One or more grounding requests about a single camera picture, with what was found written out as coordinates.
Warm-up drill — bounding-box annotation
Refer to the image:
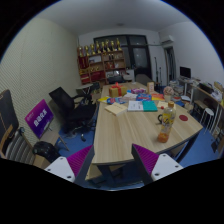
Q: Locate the red wooden trophy shelf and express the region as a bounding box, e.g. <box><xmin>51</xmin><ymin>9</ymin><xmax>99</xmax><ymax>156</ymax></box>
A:
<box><xmin>77</xmin><ymin>39</ymin><xmax>126</xmax><ymax>84</ymax></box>

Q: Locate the white air conditioner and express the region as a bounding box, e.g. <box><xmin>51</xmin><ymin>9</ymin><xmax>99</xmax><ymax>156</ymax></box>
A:
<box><xmin>160</xmin><ymin>35</ymin><xmax>174</xmax><ymax>44</ymax></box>

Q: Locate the grey striped chair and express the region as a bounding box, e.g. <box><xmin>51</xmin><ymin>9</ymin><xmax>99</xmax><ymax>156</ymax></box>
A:
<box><xmin>0</xmin><ymin>127</ymin><xmax>35</xmax><ymax>165</ymax></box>

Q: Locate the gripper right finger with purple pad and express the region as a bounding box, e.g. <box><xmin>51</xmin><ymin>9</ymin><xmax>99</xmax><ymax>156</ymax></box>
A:
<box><xmin>131</xmin><ymin>144</ymin><xmax>182</xmax><ymax>185</ymax></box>

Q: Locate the white stool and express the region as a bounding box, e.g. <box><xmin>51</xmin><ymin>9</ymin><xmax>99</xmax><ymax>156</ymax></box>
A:
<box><xmin>200</xmin><ymin>108</ymin><xmax>214</xmax><ymax>130</ymax></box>

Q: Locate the small brown carton box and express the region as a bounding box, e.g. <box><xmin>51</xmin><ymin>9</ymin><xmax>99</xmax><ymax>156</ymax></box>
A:
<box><xmin>147</xmin><ymin>82</ymin><xmax>154</xmax><ymax>94</ymax></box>

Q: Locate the black office chair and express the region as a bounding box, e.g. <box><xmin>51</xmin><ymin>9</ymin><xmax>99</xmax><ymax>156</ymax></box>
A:
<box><xmin>49</xmin><ymin>87</ymin><xmax>96</xmax><ymax>133</ymax></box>

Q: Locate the orange drink plastic bottle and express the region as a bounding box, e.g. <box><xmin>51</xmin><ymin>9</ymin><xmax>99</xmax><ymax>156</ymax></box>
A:
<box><xmin>158</xmin><ymin>101</ymin><xmax>176</xmax><ymax>143</ymax></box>

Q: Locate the black mug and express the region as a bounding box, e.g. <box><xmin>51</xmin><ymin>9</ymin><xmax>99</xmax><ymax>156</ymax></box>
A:
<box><xmin>157</xmin><ymin>114</ymin><xmax>163</xmax><ymax>124</ymax></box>

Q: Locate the beige book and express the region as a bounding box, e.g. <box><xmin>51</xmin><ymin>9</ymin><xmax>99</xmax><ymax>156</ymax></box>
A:
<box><xmin>105</xmin><ymin>103</ymin><xmax>127</xmax><ymax>116</ymax></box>

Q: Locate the flower bouquet in cup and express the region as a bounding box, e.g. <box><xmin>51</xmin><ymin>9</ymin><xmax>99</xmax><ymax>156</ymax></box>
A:
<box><xmin>163</xmin><ymin>86</ymin><xmax>174</xmax><ymax>102</ymax></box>

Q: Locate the black backpack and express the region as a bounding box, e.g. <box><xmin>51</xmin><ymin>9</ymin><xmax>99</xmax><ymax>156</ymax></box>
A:
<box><xmin>33</xmin><ymin>141</ymin><xmax>60</xmax><ymax>163</ymax></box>

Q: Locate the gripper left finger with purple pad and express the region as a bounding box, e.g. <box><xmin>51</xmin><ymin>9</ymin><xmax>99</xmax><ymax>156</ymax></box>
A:
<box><xmin>46</xmin><ymin>145</ymin><xmax>95</xmax><ymax>186</ymax></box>

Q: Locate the red round coaster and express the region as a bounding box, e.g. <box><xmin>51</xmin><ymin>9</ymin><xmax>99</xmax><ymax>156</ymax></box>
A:
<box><xmin>179</xmin><ymin>115</ymin><xmax>188</xmax><ymax>121</ymax></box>

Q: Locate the teal book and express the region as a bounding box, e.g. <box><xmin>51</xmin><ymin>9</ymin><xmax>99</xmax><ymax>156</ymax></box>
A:
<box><xmin>142</xmin><ymin>101</ymin><xmax>157</xmax><ymax>112</ymax></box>

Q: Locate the computer monitor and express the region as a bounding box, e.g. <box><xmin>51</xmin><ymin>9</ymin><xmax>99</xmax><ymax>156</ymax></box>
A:
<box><xmin>180</xmin><ymin>67</ymin><xmax>191</xmax><ymax>78</ymax></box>

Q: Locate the yellow gift box red ribbon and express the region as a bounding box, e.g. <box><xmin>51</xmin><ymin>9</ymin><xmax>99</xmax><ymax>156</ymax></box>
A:
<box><xmin>109</xmin><ymin>83</ymin><xmax>127</xmax><ymax>97</ymax></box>

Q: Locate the purple sign board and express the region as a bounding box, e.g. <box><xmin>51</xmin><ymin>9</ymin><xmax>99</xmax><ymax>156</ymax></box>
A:
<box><xmin>25</xmin><ymin>99</ymin><xmax>54</xmax><ymax>139</ymax></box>

